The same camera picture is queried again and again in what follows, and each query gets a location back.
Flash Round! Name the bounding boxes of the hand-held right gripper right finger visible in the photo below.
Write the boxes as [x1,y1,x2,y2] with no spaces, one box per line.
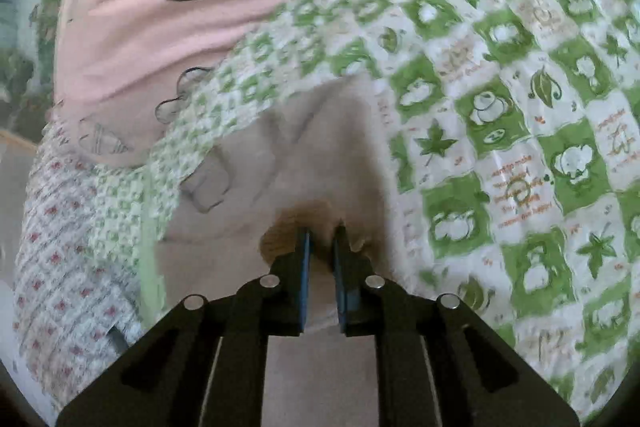
[333,224,582,427]

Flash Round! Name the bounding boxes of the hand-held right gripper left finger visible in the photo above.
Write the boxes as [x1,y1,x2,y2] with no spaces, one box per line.
[55,228,314,427]

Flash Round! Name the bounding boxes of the pale pink beige small garment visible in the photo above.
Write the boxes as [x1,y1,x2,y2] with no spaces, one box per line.
[155,74,436,427]

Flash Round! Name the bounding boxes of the green checked printed blanket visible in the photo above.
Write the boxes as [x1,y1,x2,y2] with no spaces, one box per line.
[90,0,640,423]

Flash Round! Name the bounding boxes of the white sheet with red flowers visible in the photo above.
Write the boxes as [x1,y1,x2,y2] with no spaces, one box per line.
[12,114,166,408]

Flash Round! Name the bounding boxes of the pink garment with plaid hearts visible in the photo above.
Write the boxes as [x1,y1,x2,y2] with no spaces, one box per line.
[47,0,426,168]

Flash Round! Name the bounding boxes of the wooden rail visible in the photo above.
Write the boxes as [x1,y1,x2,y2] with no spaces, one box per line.
[0,129,48,154]

